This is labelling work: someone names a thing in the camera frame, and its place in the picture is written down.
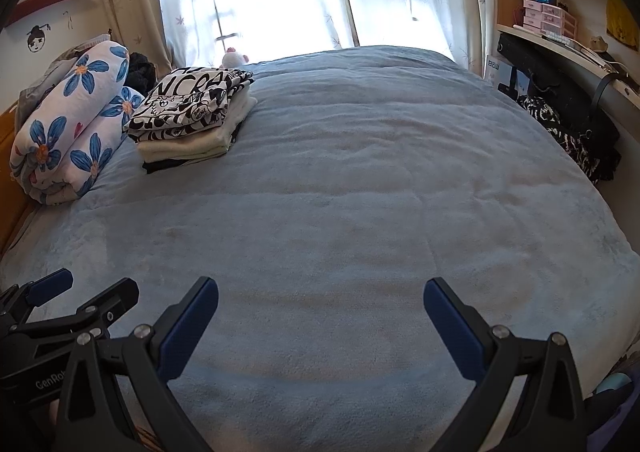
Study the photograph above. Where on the blue flower pillow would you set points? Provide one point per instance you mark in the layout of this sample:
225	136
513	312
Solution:
65	131

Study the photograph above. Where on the cream folded fleece garment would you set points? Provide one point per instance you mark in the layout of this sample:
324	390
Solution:
200	144

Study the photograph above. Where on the yellow item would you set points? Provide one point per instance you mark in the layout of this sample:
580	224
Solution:
622	21

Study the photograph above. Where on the white box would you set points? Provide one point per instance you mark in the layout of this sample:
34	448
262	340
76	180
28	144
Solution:
495	69

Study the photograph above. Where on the black white printed jacket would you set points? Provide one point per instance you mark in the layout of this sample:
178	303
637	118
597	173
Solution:
185	101

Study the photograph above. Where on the small beige figurine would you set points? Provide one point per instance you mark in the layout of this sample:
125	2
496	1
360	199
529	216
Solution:
598	44

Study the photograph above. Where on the black white patterned garment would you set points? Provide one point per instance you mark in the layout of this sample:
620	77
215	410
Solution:
565	136

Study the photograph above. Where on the black face wall sticker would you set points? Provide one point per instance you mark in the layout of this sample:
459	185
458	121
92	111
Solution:
37	39

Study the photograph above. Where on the white plush toy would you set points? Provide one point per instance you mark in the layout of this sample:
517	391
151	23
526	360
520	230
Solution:
234	59

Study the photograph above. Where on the pink drawer organizer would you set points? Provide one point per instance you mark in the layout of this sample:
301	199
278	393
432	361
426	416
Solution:
547	19

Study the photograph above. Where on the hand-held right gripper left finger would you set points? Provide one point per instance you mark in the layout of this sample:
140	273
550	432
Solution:
185	332

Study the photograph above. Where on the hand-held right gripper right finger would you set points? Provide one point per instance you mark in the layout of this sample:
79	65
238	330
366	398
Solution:
452	332

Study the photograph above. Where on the black fluffy cloth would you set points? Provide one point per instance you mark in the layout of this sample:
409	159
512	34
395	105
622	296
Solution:
140	71

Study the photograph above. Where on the wooden bed frame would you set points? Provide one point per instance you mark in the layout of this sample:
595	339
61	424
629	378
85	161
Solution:
5	156

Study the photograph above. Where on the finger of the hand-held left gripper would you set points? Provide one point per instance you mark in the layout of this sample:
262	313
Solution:
110	297
50	284

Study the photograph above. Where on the black bag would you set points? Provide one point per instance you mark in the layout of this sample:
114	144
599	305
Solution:
550	71

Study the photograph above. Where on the grey-blue bed blanket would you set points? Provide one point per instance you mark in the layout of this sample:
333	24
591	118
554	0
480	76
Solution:
350	207

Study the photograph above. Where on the black folded garment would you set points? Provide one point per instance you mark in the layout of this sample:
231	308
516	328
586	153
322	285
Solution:
165	165

